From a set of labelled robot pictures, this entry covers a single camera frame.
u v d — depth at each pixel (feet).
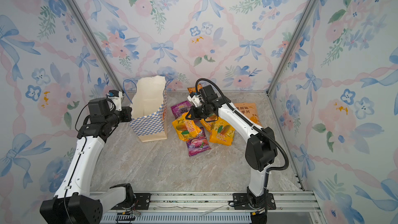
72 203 1.25
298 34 2.82
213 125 3.06
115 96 2.14
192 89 3.81
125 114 2.21
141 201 2.42
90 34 2.87
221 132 3.03
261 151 1.56
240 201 2.42
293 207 2.42
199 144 2.97
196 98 2.55
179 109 3.31
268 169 1.73
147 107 3.50
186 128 2.63
